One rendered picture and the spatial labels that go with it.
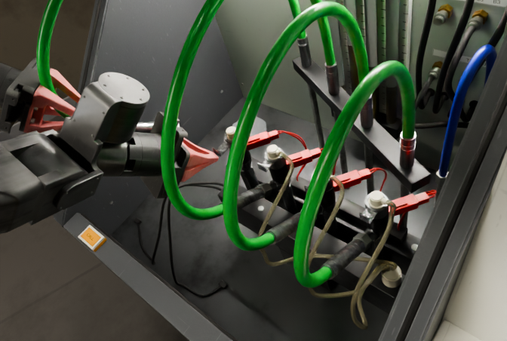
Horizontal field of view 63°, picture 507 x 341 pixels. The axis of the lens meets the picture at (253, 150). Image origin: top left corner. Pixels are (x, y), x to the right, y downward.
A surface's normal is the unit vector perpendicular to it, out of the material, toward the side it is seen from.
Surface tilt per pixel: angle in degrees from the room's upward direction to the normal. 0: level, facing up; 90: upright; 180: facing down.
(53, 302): 0
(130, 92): 46
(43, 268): 0
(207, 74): 90
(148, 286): 0
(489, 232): 76
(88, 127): 52
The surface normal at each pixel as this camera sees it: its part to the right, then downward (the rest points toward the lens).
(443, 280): -0.58, 0.01
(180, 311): -0.24, -0.62
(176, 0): 0.76, 0.36
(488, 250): -0.65, 0.52
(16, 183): 0.49, -0.74
